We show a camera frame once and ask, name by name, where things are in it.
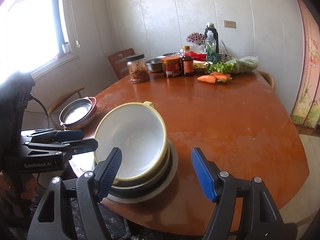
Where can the rear carrot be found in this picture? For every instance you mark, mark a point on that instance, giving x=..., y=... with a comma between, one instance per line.
x=222, y=77

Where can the dark steel bowl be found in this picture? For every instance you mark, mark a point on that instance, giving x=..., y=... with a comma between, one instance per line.
x=150, y=177

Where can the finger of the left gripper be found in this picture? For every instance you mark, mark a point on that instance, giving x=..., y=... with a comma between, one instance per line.
x=49, y=136
x=71, y=147

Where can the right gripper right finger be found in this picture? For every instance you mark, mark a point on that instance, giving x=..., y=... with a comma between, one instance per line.
x=260, y=218

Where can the carrot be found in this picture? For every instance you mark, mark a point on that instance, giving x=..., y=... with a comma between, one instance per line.
x=222, y=77
x=207, y=79

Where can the large steel plate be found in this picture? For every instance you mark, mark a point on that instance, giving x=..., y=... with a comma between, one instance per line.
x=151, y=188

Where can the glass jar black lid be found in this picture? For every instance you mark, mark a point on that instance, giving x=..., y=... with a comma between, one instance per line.
x=137, y=68

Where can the front carrot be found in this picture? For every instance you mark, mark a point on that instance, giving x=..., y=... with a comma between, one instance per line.
x=207, y=79

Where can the red snack package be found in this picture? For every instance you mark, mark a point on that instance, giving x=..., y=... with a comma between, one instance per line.
x=199, y=56

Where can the steel basin on table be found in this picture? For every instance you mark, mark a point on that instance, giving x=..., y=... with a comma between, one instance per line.
x=154, y=65

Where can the wall power socket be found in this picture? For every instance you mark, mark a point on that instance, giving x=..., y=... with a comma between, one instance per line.
x=229, y=24

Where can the yellow white ceramic bowl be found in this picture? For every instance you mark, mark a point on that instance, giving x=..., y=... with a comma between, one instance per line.
x=139, y=131

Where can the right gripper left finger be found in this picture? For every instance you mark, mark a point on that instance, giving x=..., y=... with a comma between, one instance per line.
x=53, y=217

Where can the clear plastic bottle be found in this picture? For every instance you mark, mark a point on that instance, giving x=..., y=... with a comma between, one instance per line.
x=210, y=44

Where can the red lid sauce jar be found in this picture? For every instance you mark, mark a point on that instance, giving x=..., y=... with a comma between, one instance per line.
x=171, y=66

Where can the plate of yellow food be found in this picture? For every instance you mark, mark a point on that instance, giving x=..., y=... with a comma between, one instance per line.
x=199, y=66

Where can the black thermos flask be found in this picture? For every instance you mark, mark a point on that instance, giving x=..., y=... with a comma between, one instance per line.
x=211, y=27

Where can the bag of green vegetables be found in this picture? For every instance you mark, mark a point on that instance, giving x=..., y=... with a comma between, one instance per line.
x=234, y=66

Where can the stainless steel bowl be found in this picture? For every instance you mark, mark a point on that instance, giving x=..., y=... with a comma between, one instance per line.
x=75, y=111

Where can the dark soy sauce bottle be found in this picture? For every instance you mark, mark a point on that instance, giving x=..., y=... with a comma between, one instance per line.
x=187, y=61

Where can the wooden chair behind table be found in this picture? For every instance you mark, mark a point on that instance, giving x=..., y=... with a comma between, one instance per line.
x=267, y=78

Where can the brown slatted wooden chair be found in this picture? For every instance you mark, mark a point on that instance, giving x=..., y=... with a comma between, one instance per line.
x=119, y=63

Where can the pink silicone handled bowl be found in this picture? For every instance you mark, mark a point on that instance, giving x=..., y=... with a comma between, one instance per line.
x=86, y=120

